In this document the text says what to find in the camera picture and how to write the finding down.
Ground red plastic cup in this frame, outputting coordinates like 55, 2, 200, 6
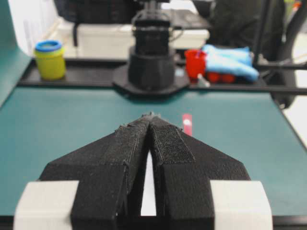
184, 49, 206, 82

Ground white storage box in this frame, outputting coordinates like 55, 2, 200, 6
71, 23, 210, 58

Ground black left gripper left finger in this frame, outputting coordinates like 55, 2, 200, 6
13, 112, 151, 230

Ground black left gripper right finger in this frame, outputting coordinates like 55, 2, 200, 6
149, 112, 273, 230

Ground yellow jar blue lid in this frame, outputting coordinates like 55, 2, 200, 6
34, 40, 66, 81

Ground red tape strip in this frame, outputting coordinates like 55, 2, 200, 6
182, 114, 192, 136

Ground light blue cloth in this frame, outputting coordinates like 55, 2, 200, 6
202, 44, 259, 82

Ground red small cups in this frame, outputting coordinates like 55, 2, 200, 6
206, 72, 236, 83

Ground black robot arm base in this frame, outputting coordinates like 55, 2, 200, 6
113, 0, 189, 96

